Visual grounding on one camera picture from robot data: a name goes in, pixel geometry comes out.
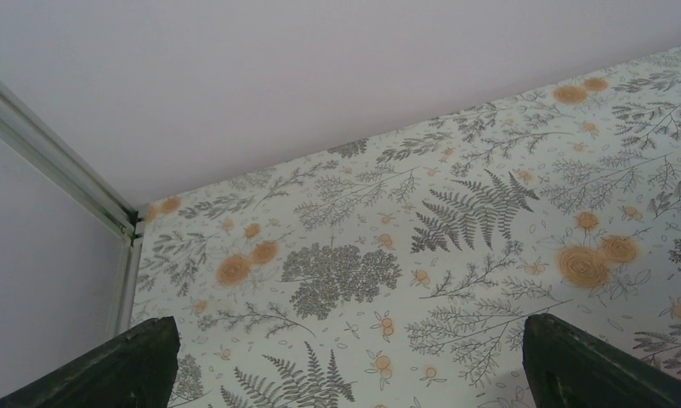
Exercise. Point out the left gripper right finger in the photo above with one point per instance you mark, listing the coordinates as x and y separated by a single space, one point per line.
567 367

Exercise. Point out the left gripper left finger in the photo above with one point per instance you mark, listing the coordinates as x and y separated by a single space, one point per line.
137 368

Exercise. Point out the floral patterned table mat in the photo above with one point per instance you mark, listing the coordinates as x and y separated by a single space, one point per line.
399 270

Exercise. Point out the left aluminium corner post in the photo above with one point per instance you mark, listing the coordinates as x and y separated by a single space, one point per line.
30 137

